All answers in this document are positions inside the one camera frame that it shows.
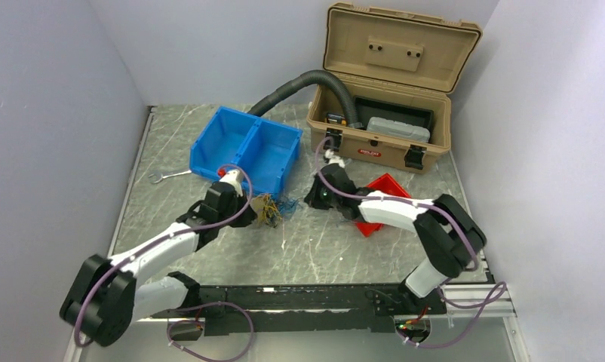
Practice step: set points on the black tray in case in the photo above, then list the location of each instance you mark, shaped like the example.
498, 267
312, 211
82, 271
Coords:
368, 108

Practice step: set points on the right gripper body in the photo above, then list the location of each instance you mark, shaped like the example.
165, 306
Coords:
321, 198

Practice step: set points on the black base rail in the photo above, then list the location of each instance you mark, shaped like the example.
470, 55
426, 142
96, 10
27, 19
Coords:
308, 307

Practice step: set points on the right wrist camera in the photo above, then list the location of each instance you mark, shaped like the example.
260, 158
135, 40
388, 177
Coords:
330, 157

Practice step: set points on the tan tool case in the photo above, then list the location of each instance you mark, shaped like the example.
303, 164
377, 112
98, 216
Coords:
398, 57

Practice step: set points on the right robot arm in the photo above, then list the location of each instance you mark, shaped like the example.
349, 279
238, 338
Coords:
450, 238

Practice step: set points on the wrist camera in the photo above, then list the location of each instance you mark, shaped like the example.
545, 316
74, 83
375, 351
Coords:
330, 157
233, 177

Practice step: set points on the grey plastic organiser box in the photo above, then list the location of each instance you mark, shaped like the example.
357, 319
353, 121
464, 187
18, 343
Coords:
398, 129

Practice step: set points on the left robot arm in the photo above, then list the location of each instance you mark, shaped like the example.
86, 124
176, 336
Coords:
107, 295

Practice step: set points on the silver wrench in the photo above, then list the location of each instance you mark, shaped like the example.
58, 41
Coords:
158, 176

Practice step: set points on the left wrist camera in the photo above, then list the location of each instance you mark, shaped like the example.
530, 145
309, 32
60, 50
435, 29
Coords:
233, 177

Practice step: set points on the blue double storage bin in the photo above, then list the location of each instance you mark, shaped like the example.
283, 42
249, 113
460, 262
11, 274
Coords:
266, 150

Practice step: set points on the yellow black device in case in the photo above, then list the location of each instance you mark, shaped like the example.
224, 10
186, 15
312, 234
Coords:
332, 118

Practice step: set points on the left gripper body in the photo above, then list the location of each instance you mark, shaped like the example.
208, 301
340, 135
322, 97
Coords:
238, 204

